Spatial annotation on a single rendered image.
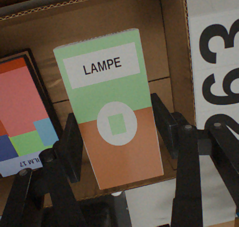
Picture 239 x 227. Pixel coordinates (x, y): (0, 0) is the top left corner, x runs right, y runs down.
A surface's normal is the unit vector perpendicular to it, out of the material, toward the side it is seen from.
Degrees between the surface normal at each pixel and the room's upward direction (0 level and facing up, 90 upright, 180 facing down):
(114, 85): 0
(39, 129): 0
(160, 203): 0
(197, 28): 10
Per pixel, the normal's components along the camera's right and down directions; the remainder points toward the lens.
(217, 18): -0.08, 0.40
